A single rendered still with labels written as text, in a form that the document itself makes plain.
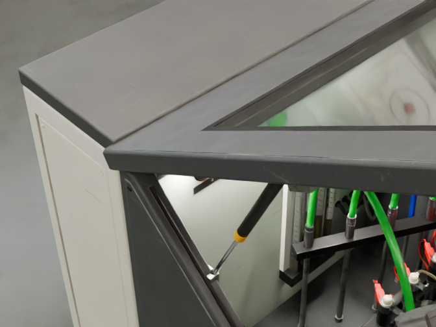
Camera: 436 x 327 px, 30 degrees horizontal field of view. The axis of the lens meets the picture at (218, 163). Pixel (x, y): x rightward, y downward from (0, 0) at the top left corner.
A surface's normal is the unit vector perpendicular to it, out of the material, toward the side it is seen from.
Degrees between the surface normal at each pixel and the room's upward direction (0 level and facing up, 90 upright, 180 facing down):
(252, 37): 0
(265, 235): 90
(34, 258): 0
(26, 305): 0
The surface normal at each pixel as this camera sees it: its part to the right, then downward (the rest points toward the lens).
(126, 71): -0.02, -0.76
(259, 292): 0.68, 0.47
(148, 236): -0.73, 0.45
